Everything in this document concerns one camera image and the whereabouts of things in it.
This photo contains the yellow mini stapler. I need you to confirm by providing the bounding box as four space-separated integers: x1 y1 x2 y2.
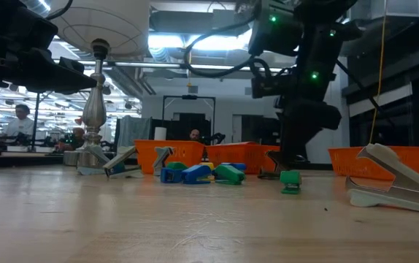
199 161 216 183

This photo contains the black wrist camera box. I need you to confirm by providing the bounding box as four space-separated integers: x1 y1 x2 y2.
251 75 287 99

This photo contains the grey fabric panel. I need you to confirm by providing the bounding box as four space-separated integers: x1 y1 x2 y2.
116 115 153 148

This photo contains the yellow extension cord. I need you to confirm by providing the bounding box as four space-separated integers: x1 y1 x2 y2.
368 0 388 145

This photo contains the pale green staple remover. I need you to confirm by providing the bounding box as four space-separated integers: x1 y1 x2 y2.
345 142 419 215

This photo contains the orange plastic mesh basket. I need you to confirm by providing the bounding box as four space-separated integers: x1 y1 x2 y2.
328 145 419 183
204 141 282 175
134 140 206 175

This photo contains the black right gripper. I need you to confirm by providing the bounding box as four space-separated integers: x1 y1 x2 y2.
277 96 343 169

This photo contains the black background rig frame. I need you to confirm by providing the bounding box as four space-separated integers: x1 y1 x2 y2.
161 94 217 143

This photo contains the dark binder clip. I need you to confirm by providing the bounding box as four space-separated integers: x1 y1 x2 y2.
257 149 287 180

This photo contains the black pole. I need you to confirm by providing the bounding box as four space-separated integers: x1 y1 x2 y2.
30 91 42 151

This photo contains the green mini stapler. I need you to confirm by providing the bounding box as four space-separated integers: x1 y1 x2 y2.
279 169 302 195
165 161 189 172
212 164 247 186

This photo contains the white cylinder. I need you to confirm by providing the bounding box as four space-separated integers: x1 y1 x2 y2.
153 126 168 142

